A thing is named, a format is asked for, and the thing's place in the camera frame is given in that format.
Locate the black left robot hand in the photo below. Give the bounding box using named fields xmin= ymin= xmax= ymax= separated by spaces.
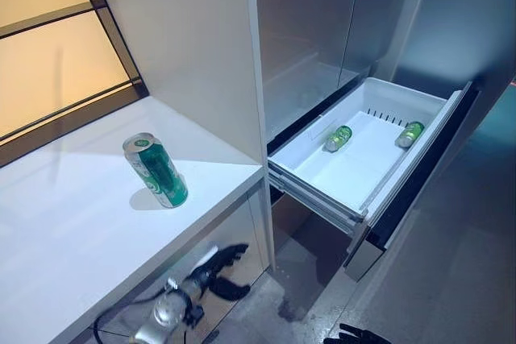
xmin=192 ymin=242 xmax=252 ymax=300

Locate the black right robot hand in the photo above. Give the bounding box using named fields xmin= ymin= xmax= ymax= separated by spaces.
xmin=325 ymin=322 xmax=388 ymax=344

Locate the white fridge drawer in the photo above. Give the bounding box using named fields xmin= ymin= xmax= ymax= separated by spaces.
xmin=267 ymin=76 xmax=481 ymax=280

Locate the stainless steel fridge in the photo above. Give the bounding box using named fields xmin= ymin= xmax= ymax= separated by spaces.
xmin=253 ymin=0 xmax=516 ymax=280

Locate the tall green beer can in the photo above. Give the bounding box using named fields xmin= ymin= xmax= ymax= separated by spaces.
xmin=122 ymin=132 xmax=189 ymax=209

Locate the white counter cabinet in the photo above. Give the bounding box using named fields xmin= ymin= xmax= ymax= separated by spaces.
xmin=0 ymin=0 xmax=276 ymax=344

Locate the frosted glass window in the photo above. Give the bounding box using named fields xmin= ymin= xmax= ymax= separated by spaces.
xmin=0 ymin=0 xmax=151 ymax=168

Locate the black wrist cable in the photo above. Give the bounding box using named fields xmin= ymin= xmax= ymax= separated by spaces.
xmin=92 ymin=299 xmax=162 ymax=344

